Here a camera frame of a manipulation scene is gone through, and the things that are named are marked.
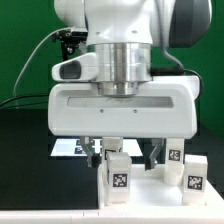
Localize white sheet with tags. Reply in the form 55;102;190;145
51;138;142;157

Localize white square table top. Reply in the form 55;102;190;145
97;165;224;211

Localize grey camera cable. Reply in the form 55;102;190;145
12;27;69;98

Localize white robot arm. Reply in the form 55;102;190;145
48;0;212;167

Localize black cables on left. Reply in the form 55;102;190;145
0;94;50;110

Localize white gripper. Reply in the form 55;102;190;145
48;53;198;170

